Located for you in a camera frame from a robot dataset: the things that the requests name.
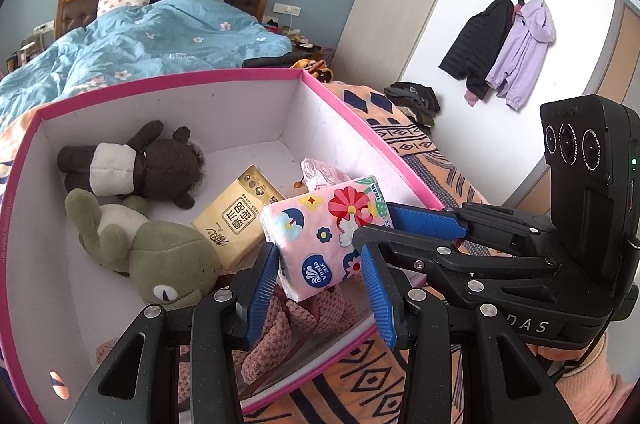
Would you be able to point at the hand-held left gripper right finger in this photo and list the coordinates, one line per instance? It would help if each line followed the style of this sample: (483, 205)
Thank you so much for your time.
(380, 299)

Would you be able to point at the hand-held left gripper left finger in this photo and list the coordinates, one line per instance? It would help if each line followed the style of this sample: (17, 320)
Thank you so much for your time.
(262, 294)

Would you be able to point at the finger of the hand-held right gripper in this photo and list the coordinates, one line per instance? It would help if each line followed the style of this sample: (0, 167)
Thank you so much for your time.
(415, 251)
(425, 219)

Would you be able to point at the pink knit plush toy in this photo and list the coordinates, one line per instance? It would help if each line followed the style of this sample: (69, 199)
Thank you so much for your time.
(320, 309)

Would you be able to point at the beige tissue pack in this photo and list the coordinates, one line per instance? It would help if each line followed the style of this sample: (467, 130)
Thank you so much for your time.
(235, 214)

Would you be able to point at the floral pink tissue pack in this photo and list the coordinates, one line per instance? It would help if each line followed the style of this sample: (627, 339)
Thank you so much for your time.
(320, 229)

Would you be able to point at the green plush frog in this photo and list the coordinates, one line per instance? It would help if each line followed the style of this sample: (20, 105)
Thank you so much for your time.
(170, 254)

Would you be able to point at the pink brocade pouch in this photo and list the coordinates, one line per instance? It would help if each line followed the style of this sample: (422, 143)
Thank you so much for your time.
(320, 171)

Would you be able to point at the brown plush bear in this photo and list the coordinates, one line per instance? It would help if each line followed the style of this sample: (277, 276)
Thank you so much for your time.
(165, 164)

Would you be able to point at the pink cardboard box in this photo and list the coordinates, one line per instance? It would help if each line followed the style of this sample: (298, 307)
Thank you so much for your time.
(240, 104)

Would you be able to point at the person's right forearm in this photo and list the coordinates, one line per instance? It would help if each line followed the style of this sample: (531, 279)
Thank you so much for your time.
(600, 384)

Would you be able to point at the orange patterned blanket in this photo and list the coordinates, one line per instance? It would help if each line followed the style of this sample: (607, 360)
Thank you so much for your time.
(350, 379)

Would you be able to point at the dark clothes pile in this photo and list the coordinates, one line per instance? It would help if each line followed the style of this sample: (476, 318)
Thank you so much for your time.
(412, 99)

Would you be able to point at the pink garment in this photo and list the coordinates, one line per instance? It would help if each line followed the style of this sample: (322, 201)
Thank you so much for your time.
(471, 98)

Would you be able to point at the black puffer jacket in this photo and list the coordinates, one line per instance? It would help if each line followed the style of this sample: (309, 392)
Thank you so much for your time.
(475, 49)

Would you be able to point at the wooden sliding door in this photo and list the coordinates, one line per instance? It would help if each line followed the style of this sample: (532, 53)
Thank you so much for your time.
(622, 54)

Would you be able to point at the lilac hooded jacket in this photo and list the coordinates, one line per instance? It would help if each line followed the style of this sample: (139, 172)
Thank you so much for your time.
(522, 49)

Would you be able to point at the cluttered bedside table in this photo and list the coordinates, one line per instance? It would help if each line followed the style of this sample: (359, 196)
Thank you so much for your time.
(310, 64)

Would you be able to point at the blue floral duvet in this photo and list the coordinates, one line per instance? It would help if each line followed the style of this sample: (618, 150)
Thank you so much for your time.
(150, 39)

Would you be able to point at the bedside cosmetics rack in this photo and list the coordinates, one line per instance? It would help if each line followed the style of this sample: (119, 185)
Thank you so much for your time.
(30, 46)

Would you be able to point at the white wall socket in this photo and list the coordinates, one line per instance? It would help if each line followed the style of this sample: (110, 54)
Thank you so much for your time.
(287, 9)

